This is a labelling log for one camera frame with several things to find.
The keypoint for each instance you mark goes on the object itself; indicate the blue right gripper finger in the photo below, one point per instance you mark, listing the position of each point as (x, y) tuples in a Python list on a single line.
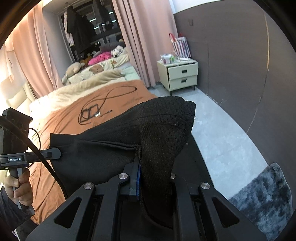
[(133, 170)]

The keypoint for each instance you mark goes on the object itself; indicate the black mesh sleeveless shirt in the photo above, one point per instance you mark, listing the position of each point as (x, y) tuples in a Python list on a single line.
[(158, 133)]

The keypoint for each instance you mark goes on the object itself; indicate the hanging dark clothes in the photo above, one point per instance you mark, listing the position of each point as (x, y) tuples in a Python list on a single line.
[(84, 23)]

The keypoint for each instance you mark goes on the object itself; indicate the person left hand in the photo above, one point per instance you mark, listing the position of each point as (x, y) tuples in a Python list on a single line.
[(19, 190)]

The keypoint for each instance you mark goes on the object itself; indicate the cream blanket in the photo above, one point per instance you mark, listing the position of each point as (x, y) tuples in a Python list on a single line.
[(66, 95)]

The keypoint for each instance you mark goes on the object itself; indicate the cream bedside cabinet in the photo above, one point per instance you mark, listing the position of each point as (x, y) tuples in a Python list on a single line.
[(178, 75)]

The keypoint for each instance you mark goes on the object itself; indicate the beige plush toy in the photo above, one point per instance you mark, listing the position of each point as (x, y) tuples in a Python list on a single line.
[(72, 69)]

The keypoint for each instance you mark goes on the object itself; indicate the pink curtain left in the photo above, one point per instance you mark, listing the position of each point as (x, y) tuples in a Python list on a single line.
[(29, 43)]

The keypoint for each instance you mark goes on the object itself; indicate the pink curtain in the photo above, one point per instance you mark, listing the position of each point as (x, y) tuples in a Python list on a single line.
[(29, 43), (145, 26)]

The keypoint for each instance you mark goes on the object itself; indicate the pink cloth on bed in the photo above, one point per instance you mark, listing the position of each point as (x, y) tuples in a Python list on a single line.
[(99, 58)]

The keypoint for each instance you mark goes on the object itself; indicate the grey fluffy rug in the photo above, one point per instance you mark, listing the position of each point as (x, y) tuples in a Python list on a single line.
[(266, 201)]

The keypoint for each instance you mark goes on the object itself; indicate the pink curtain right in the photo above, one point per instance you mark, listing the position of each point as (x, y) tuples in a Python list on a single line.
[(145, 26)]

